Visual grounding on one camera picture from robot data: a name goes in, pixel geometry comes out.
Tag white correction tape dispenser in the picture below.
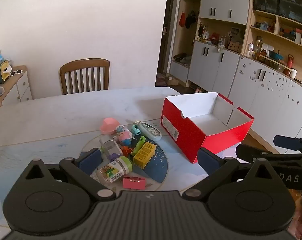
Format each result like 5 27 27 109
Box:
137 121 163 141

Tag light blue printed table mat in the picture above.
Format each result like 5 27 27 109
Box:
0 122 244 233

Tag clear jar with green lid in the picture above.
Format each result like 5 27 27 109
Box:
96 156 133 184

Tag pink clip box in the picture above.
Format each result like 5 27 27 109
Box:
123 176 146 190

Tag wooden chair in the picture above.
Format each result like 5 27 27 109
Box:
59 58 110 95

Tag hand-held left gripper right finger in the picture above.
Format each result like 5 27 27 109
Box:
181 147 276 201

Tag green tube toy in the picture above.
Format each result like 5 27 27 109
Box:
130 136 147 156

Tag white and wood sideboard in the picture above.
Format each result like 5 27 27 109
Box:
0 65 33 109

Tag orange bottle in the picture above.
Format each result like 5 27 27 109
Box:
256 36 263 58

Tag pink plastic bowl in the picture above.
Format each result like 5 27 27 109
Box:
100 118 121 135

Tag dark wooden door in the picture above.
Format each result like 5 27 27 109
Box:
157 0 178 75

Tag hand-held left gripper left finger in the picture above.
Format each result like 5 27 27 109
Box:
23 147 116 201

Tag pink and blue pig toy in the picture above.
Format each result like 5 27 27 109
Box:
113 124 134 146

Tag yellow carton box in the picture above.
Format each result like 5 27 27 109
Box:
133 141 157 170

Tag dark shoes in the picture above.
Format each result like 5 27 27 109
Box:
173 52 188 62

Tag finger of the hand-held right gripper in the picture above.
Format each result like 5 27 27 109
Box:
273 135 302 153
236 142 302 165

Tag wooden house toy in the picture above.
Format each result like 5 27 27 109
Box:
228 41 242 53

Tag red cardboard box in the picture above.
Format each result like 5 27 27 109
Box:
160 92 255 164

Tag glass bowl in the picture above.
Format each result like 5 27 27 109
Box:
269 59 286 72

